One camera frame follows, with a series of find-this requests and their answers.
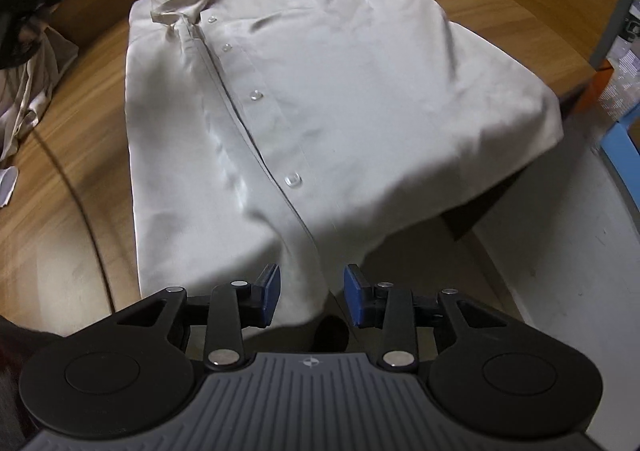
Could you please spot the beige garment pile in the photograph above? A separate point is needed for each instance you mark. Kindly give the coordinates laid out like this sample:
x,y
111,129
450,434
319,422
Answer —
x,y
26,91

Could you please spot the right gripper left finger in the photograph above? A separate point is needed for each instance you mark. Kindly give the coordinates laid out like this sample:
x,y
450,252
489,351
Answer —
x,y
233,307

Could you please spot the blue cardboard box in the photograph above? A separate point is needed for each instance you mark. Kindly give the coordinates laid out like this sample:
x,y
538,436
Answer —
x,y
623,156

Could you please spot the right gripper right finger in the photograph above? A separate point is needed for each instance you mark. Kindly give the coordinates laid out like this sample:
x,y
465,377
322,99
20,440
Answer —
x,y
386,307

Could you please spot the beige satin shirt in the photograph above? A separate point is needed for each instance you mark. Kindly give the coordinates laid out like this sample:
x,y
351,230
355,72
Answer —
x,y
304,132

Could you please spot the orange object under desk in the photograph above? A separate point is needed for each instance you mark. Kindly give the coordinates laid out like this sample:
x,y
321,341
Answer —
x,y
590,96

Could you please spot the white garment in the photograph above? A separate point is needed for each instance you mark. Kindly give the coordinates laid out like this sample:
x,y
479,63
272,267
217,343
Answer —
x,y
8,179

